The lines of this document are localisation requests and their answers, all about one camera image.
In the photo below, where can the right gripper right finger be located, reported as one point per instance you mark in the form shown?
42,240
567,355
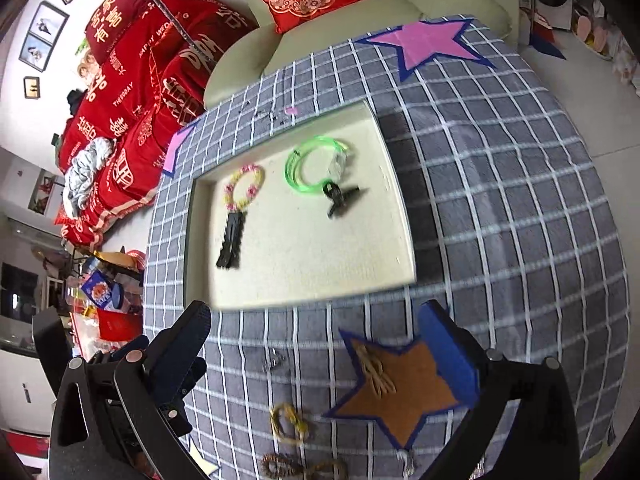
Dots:
454,363

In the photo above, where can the green translucent bangle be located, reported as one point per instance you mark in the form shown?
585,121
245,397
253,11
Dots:
316,162

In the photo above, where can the beige hair clip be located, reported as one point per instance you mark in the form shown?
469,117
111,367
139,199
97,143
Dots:
373,371

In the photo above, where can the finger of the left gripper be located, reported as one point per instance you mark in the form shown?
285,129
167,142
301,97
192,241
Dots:
132,351

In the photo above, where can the green recliner armchair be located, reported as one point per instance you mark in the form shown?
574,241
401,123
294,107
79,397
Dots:
264,51

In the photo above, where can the black rectangular hair clip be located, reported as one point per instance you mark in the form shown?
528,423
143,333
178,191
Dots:
229,256

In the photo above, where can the orange star sticker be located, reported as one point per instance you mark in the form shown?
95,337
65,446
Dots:
421,393

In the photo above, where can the blue snack box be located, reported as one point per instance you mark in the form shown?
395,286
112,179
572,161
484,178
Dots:
104,293

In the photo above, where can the small silver earring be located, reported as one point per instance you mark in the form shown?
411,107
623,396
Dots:
274,360

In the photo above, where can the grey white crumpled cloth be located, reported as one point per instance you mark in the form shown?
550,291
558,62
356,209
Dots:
79,178

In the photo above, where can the cream jewelry tray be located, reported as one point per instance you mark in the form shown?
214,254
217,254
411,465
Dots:
292,253

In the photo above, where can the black claw hair clip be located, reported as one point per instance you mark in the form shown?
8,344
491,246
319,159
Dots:
340,198

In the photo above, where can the red bedspread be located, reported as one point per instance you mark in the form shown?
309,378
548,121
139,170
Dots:
149,86

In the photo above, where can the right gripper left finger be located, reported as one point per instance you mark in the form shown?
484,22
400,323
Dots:
172,362

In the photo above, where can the framed wall photo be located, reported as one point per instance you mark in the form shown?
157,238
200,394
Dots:
43,33

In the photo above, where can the red bed pillow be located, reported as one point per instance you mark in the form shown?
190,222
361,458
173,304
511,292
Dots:
121,27

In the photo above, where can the pink star sticker far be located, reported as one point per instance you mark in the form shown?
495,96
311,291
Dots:
421,42

